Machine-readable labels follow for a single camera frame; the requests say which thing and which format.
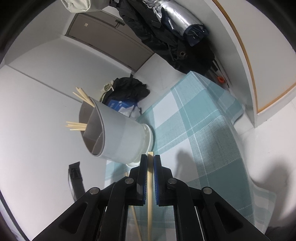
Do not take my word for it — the wooden chopstick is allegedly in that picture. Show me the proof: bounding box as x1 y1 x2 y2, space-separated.
66 125 87 131
147 152 154 241
66 121 87 127
130 205 142 241
76 87 95 108
72 92 93 105

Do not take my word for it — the white shoulder bag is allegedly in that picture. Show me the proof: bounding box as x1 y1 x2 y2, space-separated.
61 0 111 14

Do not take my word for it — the white utensil holder cup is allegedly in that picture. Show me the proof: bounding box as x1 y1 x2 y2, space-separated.
79 98 154 167

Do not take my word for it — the teal plaid placemat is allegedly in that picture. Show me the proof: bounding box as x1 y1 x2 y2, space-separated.
104 71 277 241

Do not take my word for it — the grey plastic parcel bag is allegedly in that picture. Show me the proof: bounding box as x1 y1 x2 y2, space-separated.
118 105 141 120

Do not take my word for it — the blue cardboard box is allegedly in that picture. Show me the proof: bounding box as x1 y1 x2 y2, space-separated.
107 99 136 112

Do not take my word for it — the beige garment on pile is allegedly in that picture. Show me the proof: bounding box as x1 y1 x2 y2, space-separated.
99 81 114 102

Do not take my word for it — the black clothes pile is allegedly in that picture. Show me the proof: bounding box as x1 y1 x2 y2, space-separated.
102 77 150 105

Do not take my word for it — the black jacket hanging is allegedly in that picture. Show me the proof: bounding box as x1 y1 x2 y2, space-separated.
110 1 215 75

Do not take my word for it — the grey door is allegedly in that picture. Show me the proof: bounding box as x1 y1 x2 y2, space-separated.
66 11 154 71

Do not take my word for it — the silver folded umbrella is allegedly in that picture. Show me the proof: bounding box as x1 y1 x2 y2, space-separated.
143 1 209 47

